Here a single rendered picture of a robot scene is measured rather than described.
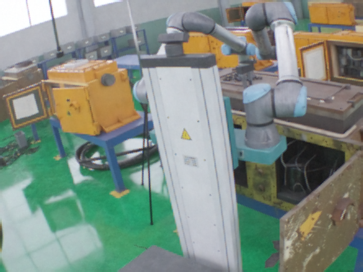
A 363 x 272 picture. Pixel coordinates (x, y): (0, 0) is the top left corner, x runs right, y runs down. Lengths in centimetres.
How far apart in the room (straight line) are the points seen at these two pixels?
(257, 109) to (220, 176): 30
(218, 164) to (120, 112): 307
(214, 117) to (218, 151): 14
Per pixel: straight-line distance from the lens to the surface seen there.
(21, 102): 551
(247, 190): 254
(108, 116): 440
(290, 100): 143
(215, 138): 144
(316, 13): 1157
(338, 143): 191
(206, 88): 138
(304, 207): 144
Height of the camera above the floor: 203
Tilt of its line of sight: 22 degrees down
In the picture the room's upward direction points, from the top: 11 degrees counter-clockwise
